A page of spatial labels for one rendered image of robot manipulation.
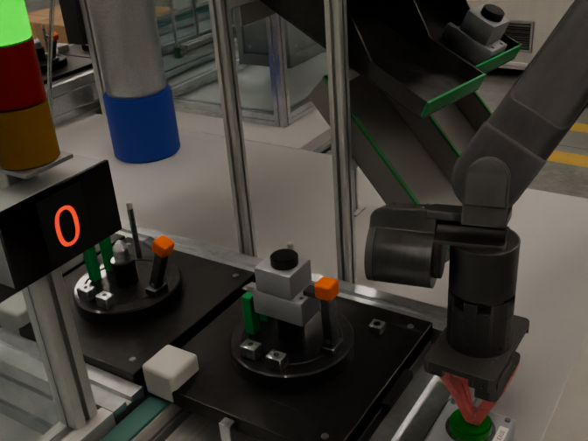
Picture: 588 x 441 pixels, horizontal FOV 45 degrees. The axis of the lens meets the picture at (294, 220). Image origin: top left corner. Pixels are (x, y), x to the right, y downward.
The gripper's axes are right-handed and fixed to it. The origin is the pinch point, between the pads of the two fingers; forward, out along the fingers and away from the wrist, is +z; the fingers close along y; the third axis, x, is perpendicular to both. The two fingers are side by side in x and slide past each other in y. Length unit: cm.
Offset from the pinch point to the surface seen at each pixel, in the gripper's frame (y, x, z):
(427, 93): -26.7, -16.7, -22.3
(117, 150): -54, -104, 9
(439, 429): 1.2, -2.9, 2.0
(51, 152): 17.3, -31.1, -28.6
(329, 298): -0.6, -16.0, -8.2
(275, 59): -87, -81, -6
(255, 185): -56, -67, 12
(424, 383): -4.3, -6.8, 2.0
